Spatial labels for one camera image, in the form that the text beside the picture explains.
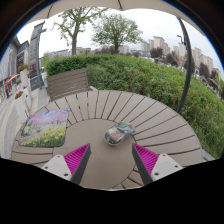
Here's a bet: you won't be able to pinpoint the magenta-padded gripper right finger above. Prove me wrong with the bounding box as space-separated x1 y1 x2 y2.
131 142 184 186

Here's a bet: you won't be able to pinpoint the round leafy green tree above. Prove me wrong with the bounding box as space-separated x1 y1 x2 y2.
91 13 144 54

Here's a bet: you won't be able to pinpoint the dark curved umbrella pole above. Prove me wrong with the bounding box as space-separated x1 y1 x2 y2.
176 16 194 115

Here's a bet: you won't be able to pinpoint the transparent grey computer mouse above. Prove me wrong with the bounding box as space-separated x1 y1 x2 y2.
103 121 136 147

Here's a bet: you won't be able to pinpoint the brown slatted patio chair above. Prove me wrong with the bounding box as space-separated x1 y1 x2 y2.
46 68 98 102

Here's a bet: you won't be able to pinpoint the grey storefront building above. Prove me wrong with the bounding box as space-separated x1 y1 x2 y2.
0 34 29 101

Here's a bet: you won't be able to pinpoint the dark grey sign pillar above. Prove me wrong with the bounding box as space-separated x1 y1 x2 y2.
28 20 48 92

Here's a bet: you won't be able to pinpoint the bare-trunked sparse tree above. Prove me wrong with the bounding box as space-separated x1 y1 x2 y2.
53 6 108 56

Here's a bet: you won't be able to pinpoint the white planter with flowers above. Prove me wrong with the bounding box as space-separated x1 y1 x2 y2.
13 90 31 124
17 63 31 88

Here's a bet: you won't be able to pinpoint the distant tall apartment buildings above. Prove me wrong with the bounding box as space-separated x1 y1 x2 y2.
128 34 224 79

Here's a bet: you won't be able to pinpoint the beige patio umbrella canopy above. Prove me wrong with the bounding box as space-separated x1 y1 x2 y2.
26 0 204 34

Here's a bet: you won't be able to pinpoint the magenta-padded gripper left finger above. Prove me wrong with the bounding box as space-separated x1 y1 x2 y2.
40 142 92 187

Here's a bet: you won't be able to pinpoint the green trimmed hedge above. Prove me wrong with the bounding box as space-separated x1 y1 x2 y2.
43 53 224 159

